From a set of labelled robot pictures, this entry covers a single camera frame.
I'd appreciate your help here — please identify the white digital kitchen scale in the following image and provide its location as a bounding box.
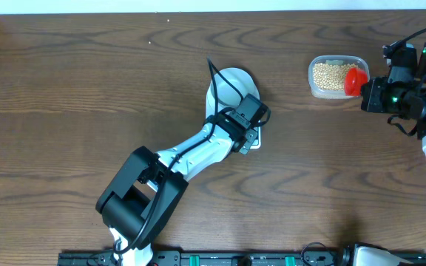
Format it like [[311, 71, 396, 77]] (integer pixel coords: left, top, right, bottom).
[[206, 79, 270, 148]]

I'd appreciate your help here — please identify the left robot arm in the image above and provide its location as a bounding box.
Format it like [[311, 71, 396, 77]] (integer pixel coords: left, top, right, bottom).
[[95, 94, 271, 265]]

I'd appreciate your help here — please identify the red plastic measuring scoop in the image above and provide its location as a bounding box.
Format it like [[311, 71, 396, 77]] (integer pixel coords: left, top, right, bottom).
[[344, 68, 368, 96]]

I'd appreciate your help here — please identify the grey round bowl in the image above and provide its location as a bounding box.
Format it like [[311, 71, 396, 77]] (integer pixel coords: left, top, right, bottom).
[[214, 67, 260, 109]]

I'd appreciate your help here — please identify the soybeans pile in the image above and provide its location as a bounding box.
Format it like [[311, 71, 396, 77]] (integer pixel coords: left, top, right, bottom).
[[312, 63, 358, 91]]

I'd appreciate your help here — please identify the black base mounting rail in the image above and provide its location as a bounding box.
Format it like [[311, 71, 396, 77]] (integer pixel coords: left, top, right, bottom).
[[57, 249, 426, 266]]

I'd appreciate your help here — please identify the clear plastic container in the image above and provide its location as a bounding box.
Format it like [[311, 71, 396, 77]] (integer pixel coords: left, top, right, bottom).
[[308, 55, 370, 100]]

